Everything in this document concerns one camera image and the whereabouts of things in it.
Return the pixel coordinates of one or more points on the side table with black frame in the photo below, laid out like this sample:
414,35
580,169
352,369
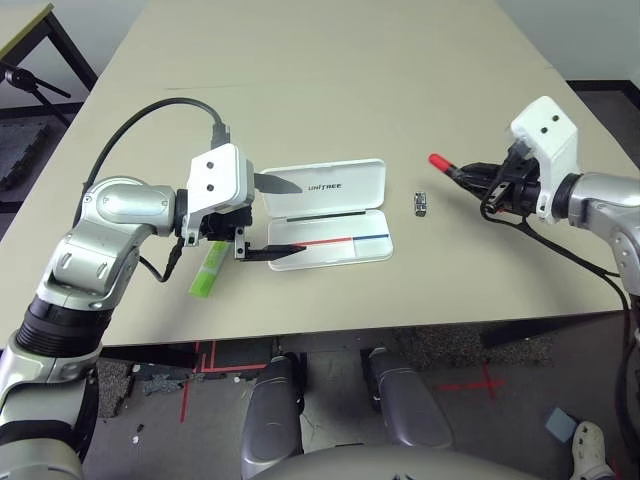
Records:
20,30

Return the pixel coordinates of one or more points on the black tripod stand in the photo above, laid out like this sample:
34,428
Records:
20,77

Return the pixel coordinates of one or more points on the black foam floor mat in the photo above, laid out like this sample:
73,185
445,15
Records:
20,150

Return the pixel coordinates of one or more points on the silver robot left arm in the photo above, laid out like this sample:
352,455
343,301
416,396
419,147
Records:
120,200

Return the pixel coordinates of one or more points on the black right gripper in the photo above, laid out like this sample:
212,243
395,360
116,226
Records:
520,190

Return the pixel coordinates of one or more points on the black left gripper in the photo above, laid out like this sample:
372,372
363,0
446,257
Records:
222,225

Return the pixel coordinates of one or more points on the blue-grey square pad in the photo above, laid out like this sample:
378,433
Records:
560,425

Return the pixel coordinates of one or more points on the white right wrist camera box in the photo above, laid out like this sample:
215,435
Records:
545,125

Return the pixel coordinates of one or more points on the grey robot right leg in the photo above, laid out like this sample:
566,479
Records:
405,400

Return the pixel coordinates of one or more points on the white perforated shoe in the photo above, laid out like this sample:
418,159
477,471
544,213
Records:
590,450

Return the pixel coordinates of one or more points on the green highlighter pen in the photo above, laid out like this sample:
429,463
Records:
205,280

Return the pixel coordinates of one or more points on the grey robot torso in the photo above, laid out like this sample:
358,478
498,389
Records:
400,465

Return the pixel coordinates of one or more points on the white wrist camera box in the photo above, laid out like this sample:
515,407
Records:
545,125
215,170

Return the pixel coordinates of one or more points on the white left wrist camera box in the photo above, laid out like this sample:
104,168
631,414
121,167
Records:
215,170

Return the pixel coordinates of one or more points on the grey robot left leg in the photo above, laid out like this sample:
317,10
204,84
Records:
272,415

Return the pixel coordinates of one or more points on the white plastic pencil case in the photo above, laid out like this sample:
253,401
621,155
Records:
340,200

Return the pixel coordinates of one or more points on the grey robot leg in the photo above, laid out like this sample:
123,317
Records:
405,400
272,415

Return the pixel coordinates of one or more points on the small silver black clip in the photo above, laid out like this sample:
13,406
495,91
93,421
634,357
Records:
420,204

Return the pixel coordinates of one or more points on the red black marker pen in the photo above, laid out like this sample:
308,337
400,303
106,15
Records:
439,162

